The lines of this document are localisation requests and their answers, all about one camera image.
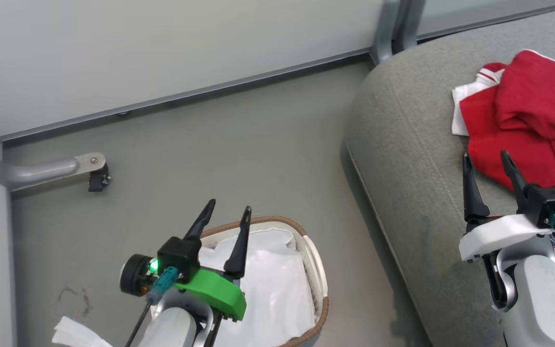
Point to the black caster wheel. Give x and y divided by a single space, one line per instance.
98 179

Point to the white crumpled cloth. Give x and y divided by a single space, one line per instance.
77 333

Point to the grey partition foot with plate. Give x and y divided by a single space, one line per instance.
41 171

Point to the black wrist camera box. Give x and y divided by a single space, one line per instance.
181 255
552 205

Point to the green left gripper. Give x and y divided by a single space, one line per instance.
215 294

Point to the grey fabric sofa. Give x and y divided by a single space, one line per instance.
412 159

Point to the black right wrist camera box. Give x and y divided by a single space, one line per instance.
552 205

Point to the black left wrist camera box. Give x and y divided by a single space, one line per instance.
181 255

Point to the white basket liner cloth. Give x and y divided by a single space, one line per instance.
277 289

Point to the red and white garment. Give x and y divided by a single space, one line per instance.
533 125

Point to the grey partition bottom rail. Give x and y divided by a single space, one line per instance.
186 94
499 18

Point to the black round left wrist motor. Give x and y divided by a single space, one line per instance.
135 275

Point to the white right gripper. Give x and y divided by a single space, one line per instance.
494 236

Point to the white laundry basket brown rim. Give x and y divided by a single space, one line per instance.
318 270

